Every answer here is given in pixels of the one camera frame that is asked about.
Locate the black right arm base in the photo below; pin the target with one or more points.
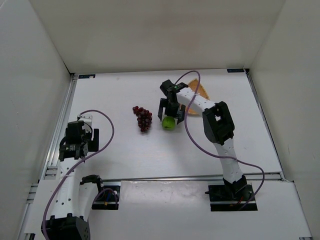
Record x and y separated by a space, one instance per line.
221 200

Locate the green fake apple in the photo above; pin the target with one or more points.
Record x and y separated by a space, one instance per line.
168 123

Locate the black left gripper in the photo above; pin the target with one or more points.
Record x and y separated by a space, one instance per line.
93 140

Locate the blue left corner label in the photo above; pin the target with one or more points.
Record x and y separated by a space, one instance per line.
86 76

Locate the woven triangular fruit basket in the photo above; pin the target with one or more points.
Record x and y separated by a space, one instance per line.
200 92

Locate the aluminium front rail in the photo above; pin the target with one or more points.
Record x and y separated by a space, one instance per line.
269 176

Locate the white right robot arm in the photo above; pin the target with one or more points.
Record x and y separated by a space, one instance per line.
218 126

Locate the blue right corner label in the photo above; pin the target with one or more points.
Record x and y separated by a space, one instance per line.
235 70

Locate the red fake grape bunch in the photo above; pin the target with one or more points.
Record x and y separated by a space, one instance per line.
144 118

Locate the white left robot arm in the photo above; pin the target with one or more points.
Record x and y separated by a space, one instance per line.
67 216

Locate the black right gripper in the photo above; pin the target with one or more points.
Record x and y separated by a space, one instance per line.
171 110

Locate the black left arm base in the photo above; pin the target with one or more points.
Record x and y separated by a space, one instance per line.
109 199

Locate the aluminium left side rail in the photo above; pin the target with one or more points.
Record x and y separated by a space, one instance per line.
50 159

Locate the blue corner label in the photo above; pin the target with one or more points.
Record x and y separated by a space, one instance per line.
86 76
235 70

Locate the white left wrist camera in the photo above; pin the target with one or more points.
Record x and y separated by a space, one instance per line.
87 119

